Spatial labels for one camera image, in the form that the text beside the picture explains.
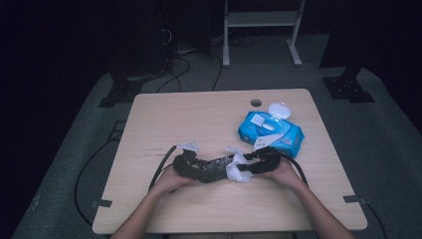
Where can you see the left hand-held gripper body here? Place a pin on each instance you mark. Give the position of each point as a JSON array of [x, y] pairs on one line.
[[189, 166]]

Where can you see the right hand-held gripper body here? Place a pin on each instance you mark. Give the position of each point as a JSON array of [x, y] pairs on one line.
[[270, 162]]

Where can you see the blue and black toy car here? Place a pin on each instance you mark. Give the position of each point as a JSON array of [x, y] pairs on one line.
[[212, 169]]

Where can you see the white wet wipe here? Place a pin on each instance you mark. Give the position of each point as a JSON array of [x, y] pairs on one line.
[[237, 172]]

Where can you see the blue wet wipes pack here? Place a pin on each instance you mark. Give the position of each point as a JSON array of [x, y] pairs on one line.
[[282, 129]]

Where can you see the person's right hand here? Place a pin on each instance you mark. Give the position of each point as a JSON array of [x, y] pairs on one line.
[[285, 174]]

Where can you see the person's left hand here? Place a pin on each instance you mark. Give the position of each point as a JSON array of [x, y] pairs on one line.
[[170, 182]]

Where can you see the grey tape strip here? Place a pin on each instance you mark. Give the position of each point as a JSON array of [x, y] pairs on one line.
[[353, 199], [102, 203]]

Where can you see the black stand base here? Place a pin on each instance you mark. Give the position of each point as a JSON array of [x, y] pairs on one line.
[[121, 93], [348, 88]]

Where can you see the white metal stand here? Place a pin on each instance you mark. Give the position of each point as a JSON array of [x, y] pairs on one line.
[[262, 19]]

